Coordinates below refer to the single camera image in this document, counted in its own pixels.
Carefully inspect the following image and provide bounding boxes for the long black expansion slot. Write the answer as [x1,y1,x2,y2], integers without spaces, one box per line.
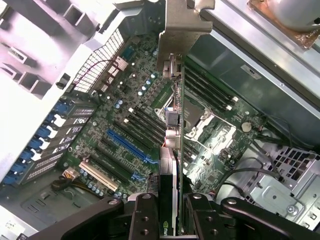
[112,121,162,152]
[87,153,131,185]
[94,143,142,176]

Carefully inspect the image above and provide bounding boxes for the white expansion slot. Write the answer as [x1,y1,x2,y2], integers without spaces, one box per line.
[78,160,120,193]

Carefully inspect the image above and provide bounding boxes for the metal disk bay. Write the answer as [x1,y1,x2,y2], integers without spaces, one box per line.
[216,145,320,231]

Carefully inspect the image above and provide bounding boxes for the blue expansion slot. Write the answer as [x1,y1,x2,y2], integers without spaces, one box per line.
[105,128,154,165]

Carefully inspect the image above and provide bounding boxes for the white power connector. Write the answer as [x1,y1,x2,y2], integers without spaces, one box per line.
[63,166,79,180]

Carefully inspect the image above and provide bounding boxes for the metal socket cover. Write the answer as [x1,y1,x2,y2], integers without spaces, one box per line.
[189,116,238,149]

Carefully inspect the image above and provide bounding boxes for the coin battery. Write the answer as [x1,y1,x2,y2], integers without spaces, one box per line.
[240,120,253,133]

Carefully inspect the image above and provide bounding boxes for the CPU socket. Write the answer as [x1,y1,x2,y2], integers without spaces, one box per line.
[153,91,216,137]

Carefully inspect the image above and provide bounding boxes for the green motherboard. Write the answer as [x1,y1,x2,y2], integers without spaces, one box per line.
[62,31,266,200]

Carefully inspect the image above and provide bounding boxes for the blue slot clip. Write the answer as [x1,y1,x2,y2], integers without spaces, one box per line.
[53,99,74,114]
[19,149,36,164]
[26,137,46,151]
[46,112,64,125]
[36,124,55,139]

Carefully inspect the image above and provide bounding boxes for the open black PC case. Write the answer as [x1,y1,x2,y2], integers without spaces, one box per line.
[0,0,320,240]

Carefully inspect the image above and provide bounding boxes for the black wire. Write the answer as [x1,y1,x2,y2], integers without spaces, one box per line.
[214,154,285,202]

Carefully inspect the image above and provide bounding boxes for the braided wire bundle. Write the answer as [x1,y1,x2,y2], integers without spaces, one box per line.
[50,174,89,195]

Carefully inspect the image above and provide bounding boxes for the red wire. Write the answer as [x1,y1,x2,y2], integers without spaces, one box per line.
[73,59,119,85]

